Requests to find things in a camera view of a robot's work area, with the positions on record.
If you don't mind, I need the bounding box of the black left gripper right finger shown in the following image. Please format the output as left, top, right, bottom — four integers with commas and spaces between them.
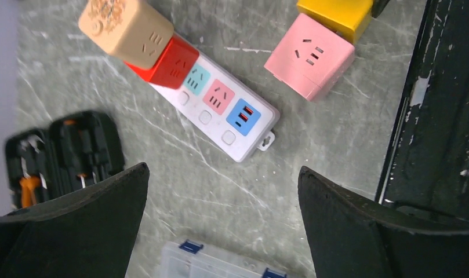
298, 166, 469, 277

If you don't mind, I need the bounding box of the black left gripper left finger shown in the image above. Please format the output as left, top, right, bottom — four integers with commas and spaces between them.
0, 162, 150, 277

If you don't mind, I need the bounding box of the black plastic tool case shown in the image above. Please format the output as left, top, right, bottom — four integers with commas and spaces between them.
4, 110, 125, 210

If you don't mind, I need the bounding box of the white multicolour power strip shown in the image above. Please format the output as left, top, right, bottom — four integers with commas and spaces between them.
151, 53, 280, 162

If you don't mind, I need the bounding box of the pink cube socket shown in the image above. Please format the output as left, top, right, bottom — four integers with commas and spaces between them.
264, 13, 355, 101

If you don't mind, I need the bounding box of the yellow cube socket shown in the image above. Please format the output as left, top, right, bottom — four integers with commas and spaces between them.
297, 0, 373, 45

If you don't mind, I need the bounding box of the clear plastic screw box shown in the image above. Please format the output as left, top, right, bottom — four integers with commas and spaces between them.
159, 238, 290, 278

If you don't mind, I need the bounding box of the red cube adapter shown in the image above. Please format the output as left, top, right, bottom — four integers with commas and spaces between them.
125, 34, 199, 89

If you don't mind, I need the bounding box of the beige cube adapter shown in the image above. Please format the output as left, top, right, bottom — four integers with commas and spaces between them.
78, 0, 174, 69

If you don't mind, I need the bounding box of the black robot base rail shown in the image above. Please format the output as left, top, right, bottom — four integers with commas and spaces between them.
375, 1, 469, 223

